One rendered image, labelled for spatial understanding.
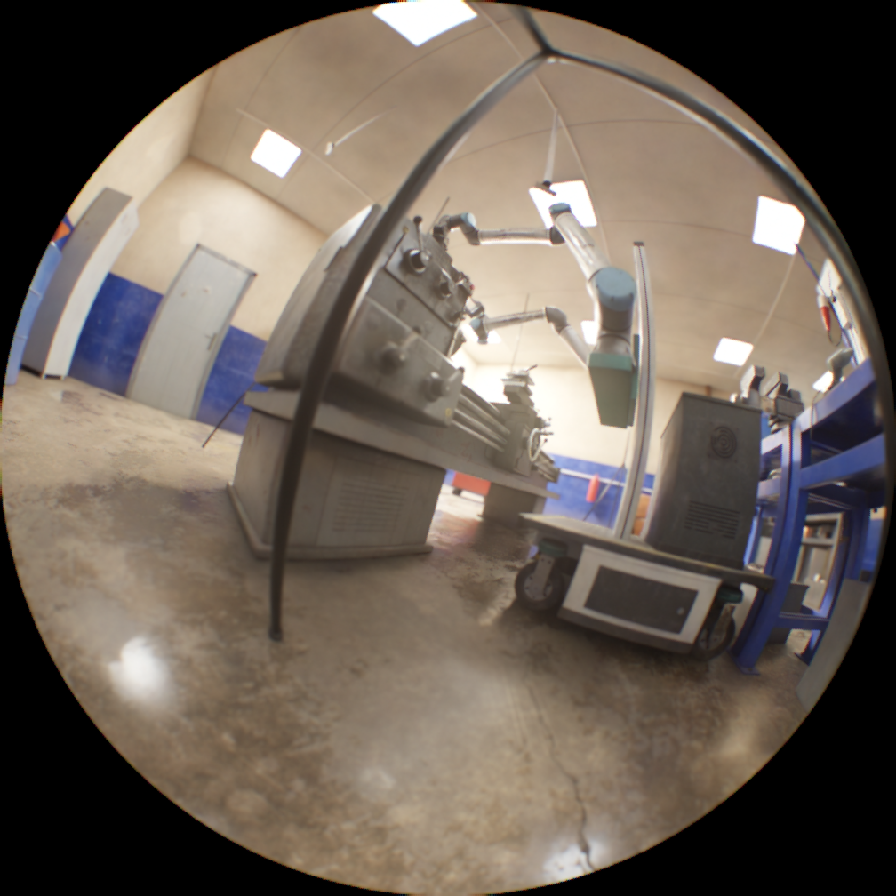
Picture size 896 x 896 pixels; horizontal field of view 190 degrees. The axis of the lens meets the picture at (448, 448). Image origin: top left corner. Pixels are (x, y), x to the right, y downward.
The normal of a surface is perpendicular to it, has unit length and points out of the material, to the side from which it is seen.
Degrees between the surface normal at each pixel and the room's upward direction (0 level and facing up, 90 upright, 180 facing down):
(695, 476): 90
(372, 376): 90
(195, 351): 90
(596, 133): 180
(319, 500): 90
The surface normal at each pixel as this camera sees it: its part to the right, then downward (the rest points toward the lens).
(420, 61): -0.28, 0.96
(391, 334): 0.78, 0.18
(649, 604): -0.56, -0.23
